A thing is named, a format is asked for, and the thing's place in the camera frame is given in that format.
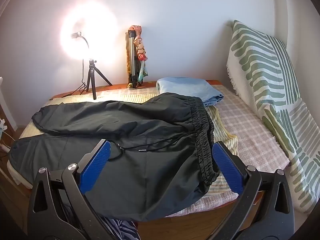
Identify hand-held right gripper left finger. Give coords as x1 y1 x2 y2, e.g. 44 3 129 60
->
27 139 112 240

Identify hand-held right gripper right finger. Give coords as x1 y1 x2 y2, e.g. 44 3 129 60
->
212 141 295 240

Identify black pants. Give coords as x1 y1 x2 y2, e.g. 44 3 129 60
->
9 92 220 222

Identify yellow striped cloth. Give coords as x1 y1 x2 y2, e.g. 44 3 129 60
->
19 94 239 197

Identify pink plaid blanket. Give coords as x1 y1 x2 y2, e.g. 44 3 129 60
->
50 84 292 218

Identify person's patterned clothing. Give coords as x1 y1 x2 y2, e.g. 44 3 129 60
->
101 216 140 240

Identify small black tripod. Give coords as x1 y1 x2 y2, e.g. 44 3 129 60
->
85 59 113 100

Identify folded light blue cloth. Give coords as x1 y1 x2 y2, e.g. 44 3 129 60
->
156 77 224 107

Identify green striped white pillow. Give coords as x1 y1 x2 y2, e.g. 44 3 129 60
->
226 20 320 214

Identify folded silver tripod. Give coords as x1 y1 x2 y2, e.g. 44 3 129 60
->
127 30 140 88

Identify folded tripod with colourful scarf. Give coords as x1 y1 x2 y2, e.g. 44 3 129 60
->
130 25 150 85

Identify black gooseneck phone holder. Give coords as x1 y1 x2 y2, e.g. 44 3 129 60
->
71 31 90 50

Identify black ring light cable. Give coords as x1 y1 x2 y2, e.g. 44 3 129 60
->
62 59 88 98

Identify white plug with cable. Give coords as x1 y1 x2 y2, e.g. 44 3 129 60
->
0 119 15 158

